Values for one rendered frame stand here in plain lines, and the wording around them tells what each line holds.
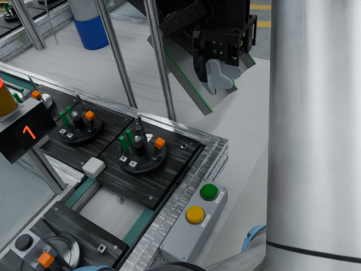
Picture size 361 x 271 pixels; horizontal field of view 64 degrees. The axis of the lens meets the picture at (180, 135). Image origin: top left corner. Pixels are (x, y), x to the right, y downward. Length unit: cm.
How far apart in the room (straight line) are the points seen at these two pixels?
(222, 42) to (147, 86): 82
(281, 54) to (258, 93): 100
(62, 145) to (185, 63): 45
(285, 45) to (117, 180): 67
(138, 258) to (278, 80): 58
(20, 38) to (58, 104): 81
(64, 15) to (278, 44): 190
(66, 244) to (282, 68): 64
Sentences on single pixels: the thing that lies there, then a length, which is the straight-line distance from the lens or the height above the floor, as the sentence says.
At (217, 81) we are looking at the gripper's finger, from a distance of 53.
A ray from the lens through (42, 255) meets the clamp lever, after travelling 63.
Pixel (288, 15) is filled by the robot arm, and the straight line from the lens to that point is 18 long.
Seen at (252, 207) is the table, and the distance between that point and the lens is 83.
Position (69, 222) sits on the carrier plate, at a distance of 77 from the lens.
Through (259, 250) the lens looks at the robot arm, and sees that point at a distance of 45.
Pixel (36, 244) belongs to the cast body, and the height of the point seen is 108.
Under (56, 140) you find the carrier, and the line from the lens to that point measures 99.
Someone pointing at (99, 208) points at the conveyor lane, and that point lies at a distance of 83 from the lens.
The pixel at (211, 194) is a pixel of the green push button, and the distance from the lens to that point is 72.
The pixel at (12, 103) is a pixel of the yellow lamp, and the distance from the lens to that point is 63.
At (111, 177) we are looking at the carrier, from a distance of 81.
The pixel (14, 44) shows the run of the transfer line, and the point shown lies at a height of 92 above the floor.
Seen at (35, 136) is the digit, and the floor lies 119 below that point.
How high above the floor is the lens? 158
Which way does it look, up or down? 46 degrees down
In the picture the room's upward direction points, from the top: 10 degrees counter-clockwise
